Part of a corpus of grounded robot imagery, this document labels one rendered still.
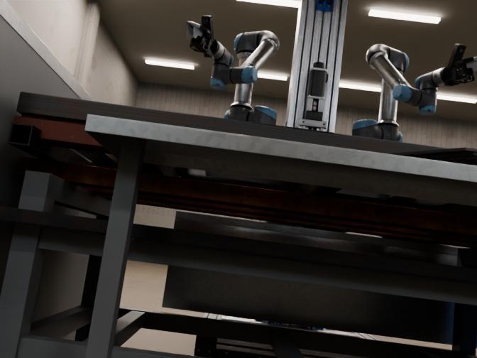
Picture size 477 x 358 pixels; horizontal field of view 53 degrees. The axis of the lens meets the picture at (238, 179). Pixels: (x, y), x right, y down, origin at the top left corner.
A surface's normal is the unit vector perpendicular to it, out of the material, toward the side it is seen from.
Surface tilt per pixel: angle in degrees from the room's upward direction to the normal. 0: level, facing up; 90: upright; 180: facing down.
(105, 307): 90
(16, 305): 90
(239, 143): 90
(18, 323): 90
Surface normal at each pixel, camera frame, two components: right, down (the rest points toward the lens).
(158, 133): 0.03, -0.15
